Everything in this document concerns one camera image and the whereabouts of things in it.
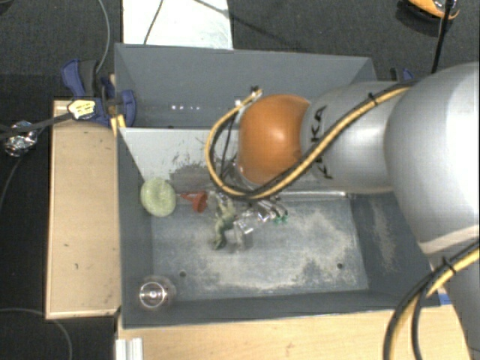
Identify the green toy dinosaur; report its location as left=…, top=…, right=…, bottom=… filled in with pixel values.
left=208, top=197, right=239, bottom=252

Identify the red funnel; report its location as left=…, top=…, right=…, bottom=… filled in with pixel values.
left=180, top=190, right=209, bottom=214

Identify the grey metal bin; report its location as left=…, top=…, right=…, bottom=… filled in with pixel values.
left=112, top=42, right=442, bottom=329

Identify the clear glass cup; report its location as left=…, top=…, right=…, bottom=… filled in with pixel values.
left=137, top=274, right=178, bottom=311

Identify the pale wood board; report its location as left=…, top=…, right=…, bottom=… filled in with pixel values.
left=44, top=99, right=123, bottom=320

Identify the pale green ring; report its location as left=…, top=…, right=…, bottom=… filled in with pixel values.
left=139, top=176, right=178, bottom=218

